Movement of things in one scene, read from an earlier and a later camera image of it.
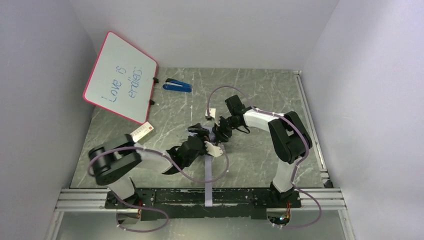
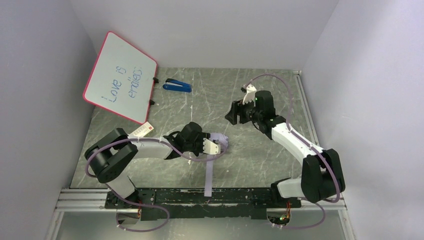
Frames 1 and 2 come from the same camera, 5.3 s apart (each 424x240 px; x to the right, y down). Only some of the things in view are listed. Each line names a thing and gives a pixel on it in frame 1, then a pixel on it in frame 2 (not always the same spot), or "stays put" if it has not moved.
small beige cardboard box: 142,132 stays put
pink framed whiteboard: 122,80 stays put
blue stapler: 177,85 stays put
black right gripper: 222,126 -> 236,112
